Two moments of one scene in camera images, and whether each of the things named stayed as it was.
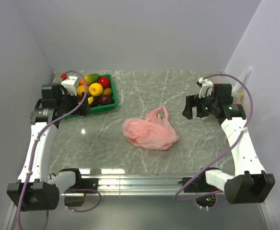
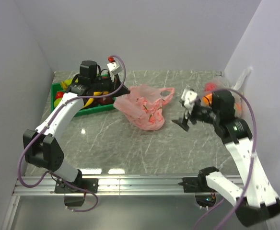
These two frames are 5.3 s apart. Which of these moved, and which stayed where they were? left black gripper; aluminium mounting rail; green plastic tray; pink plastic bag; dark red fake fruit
Moved: left black gripper; pink plastic bag
Stayed: aluminium mounting rail; green plastic tray; dark red fake fruit
